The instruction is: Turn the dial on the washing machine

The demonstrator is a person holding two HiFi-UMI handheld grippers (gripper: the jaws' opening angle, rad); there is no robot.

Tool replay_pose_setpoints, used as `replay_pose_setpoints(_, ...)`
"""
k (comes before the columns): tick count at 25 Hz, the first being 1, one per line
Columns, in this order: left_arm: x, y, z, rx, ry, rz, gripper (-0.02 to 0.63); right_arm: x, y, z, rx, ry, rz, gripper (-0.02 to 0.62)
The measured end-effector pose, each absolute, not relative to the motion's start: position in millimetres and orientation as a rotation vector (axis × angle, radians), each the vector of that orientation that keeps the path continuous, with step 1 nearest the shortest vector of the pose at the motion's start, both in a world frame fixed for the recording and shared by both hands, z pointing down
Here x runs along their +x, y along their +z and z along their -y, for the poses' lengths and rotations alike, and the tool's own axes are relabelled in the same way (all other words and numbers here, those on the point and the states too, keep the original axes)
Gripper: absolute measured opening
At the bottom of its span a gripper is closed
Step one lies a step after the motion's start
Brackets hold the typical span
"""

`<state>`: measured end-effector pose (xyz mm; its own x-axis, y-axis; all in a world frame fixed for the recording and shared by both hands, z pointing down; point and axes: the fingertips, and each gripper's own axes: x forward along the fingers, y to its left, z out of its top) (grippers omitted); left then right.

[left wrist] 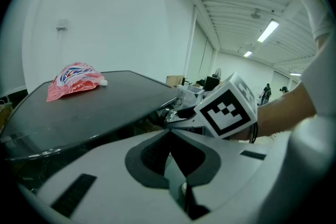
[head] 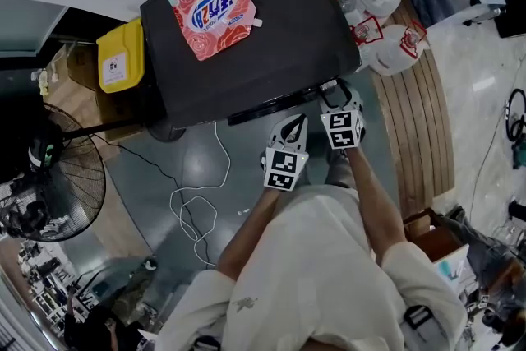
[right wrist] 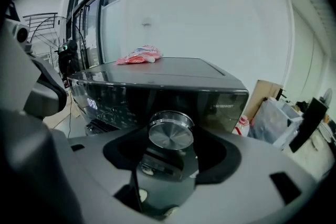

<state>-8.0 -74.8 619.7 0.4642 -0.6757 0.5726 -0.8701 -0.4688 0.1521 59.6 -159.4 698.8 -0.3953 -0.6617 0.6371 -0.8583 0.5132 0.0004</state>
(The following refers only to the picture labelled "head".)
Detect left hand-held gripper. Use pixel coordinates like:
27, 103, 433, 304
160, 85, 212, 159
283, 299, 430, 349
260, 113, 310, 192

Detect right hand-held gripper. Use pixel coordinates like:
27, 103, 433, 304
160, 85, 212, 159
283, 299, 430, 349
318, 80, 367, 152

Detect black washing machine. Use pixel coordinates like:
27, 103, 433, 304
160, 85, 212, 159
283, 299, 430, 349
139, 0, 362, 129

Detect person's left forearm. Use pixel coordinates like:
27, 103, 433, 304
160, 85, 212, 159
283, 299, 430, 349
216, 188, 284, 280

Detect person's right forearm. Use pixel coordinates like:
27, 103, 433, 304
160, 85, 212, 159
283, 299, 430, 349
344, 145, 408, 266

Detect person's grey trousers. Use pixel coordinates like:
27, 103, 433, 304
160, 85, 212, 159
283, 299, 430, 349
324, 150, 358, 190

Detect wooden slatted platform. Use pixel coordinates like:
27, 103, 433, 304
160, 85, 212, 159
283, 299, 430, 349
371, 0, 456, 219

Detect person's white shirt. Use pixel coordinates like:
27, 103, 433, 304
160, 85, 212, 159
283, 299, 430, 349
154, 184, 469, 351

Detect pink detergent pouch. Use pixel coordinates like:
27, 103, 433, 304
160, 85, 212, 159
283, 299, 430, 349
164, 0, 264, 62

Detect brown wooden chair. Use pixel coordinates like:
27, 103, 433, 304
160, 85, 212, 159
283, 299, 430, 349
403, 207, 465, 264

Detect green power tool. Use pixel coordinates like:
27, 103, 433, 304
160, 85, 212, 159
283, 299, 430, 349
511, 135, 526, 169

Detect yellow lidded black bin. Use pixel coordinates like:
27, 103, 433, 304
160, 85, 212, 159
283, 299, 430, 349
96, 18, 145, 95

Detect black cabinet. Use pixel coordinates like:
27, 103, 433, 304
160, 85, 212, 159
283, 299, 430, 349
495, 0, 526, 39

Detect white box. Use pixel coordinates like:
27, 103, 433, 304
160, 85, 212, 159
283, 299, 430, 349
433, 244, 473, 295

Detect black standing fan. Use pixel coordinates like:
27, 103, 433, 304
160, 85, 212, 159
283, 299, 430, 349
0, 101, 188, 243

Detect stacked flat cardboard boxes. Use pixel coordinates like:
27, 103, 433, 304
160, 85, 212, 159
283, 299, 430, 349
43, 44, 145, 145

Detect white crumpled rag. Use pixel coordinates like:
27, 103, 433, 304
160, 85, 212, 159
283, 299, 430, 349
32, 69, 50, 95

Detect teal glass partition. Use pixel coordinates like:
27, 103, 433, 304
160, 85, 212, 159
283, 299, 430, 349
0, 0, 69, 58

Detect white cable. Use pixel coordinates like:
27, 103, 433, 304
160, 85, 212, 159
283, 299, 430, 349
169, 121, 232, 269

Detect black cable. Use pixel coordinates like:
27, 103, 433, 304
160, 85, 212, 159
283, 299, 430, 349
92, 133, 215, 266

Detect black coiled hose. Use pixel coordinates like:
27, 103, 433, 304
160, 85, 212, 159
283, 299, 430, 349
505, 88, 526, 143

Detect grey strap with black buckle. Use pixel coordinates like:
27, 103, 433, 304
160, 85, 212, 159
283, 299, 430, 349
403, 304, 436, 336
192, 335, 223, 351

